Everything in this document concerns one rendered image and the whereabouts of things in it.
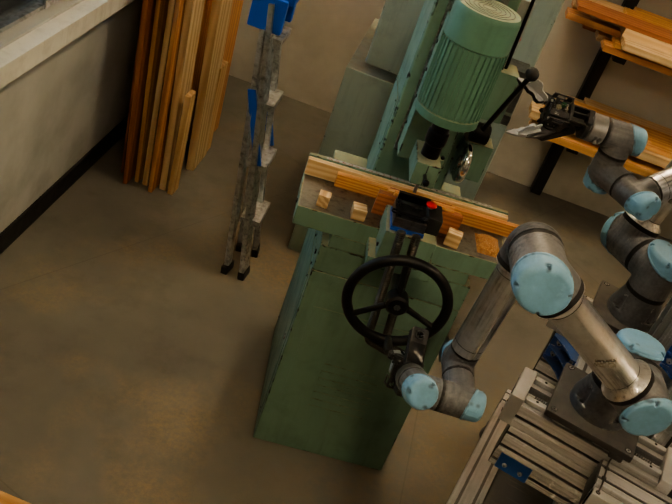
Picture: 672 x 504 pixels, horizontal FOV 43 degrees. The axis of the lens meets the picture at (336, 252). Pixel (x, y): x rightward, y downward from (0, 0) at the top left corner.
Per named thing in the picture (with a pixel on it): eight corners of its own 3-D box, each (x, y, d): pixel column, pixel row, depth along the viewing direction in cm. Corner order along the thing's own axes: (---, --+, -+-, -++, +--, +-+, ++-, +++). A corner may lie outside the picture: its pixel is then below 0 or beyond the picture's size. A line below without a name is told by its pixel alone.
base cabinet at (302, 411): (250, 438, 277) (309, 270, 238) (273, 326, 325) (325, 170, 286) (381, 472, 282) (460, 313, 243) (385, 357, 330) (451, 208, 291)
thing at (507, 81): (473, 116, 245) (493, 69, 237) (471, 103, 253) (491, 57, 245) (500, 125, 246) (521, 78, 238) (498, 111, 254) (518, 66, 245)
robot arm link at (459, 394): (486, 374, 198) (442, 360, 197) (489, 408, 189) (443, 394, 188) (473, 397, 203) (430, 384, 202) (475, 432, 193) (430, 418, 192)
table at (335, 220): (286, 242, 222) (292, 223, 219) (298, 184, 248) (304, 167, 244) (503, 304, 229) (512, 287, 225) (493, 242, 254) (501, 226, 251)
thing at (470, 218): (333, 186, 241) (337, 174, 239) (334, 182, 242) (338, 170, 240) (530, 244, 247) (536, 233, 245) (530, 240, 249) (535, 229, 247)
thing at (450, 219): (370, 212, 235) (378, 192, 231) (371, 210, 236) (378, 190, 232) (454, 237, 238) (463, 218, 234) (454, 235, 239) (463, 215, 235)
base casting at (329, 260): (310, 269, 238) (319, 243, 233) (326, 171, 286) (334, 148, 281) (460, 312, 243) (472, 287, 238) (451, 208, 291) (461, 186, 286)
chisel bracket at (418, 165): (406, 187, 235) (417, 161, 230) (406, 163, 246) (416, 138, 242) (432, 194, 236) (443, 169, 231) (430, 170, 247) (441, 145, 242)
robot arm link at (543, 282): (672, 382, 195) (545, 217, 174) (689, 430, 182) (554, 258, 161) (624, 404, 200) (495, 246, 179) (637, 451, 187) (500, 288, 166)
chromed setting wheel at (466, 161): (450, 188, 248) (466, 152, 241) (449, 168, 258) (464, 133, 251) (460, 191, 248) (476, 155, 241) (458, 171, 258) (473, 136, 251)
